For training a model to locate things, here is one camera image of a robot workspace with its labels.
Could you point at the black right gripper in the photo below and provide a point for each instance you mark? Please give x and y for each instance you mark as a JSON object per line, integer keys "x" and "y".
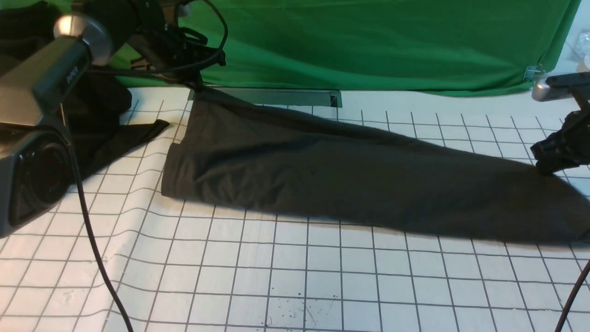
{"x": 566, "y": 148}

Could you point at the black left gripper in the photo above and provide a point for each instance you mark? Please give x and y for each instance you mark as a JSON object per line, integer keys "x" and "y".
{"x": 174, "y": 53}

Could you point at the gray long-sleeved shirt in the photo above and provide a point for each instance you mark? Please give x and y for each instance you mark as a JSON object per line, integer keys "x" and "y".
{"x": 274, "y": 160}

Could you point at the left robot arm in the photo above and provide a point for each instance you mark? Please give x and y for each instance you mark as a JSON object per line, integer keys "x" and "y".
{"x": 129, "y": 38}

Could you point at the blue binder clip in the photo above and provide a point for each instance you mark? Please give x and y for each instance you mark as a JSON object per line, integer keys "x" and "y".
{"x": 533, "y": 73}

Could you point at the clear plastic bag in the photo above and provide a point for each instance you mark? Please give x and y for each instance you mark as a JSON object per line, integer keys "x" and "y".
{"x": 580, "y": 47}

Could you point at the pile of black clothes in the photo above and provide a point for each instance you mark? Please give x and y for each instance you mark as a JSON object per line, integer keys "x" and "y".
{"x": 95, "y": 104}

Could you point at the green backdrop cloth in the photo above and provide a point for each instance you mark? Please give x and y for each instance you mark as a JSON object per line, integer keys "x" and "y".
{"x": 463, "y": 48}

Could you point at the white grid table mat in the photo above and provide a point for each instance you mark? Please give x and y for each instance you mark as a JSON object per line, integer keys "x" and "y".
{"x": 186, "y": 267}

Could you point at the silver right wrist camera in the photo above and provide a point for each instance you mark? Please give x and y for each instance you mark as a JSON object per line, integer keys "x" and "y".
{"x": 549, "y": 88}

